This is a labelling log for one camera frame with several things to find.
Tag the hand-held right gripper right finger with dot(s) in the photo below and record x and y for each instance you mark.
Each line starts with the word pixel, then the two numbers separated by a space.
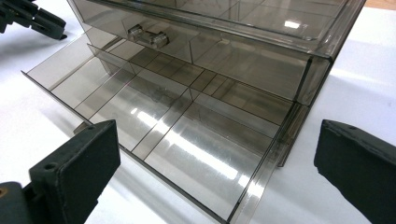
pixel 361 168

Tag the smoked transparent drawer cabinet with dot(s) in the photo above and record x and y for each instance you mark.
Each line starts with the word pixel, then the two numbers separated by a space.
pixel 280 15

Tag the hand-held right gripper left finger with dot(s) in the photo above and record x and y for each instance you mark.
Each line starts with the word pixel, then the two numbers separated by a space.
pixel 77 174

